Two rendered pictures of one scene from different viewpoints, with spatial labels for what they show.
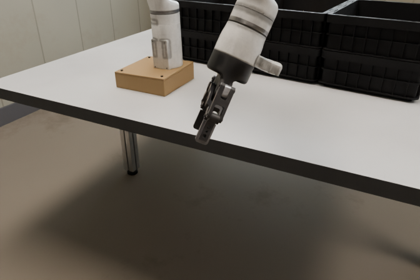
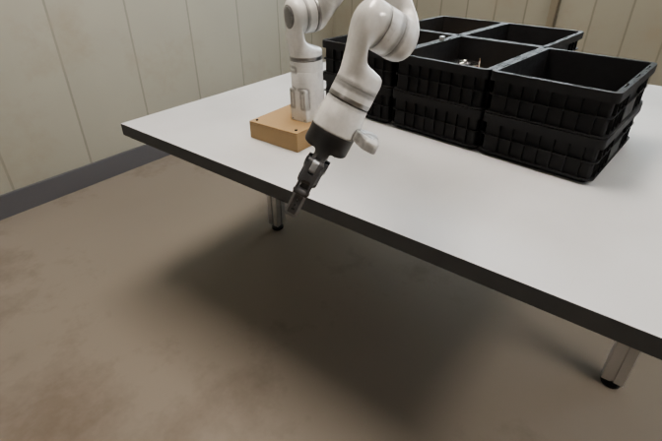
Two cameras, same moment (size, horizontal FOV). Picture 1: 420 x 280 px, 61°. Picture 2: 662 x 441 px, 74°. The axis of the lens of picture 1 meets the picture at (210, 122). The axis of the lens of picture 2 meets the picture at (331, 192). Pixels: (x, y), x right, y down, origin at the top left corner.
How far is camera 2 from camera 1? 19 cm
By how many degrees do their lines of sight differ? 10
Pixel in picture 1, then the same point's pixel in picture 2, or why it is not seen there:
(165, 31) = (303, 81)
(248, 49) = (343, 124)
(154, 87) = (287, 142)
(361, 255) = (520, 355)
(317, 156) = (436, 238)
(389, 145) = (527, 234)
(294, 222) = (449, 305)
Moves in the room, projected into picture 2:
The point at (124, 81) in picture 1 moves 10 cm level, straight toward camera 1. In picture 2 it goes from (258, 132) to (255, 146)
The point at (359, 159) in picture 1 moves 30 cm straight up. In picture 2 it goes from (483, 246) to (516, 94)
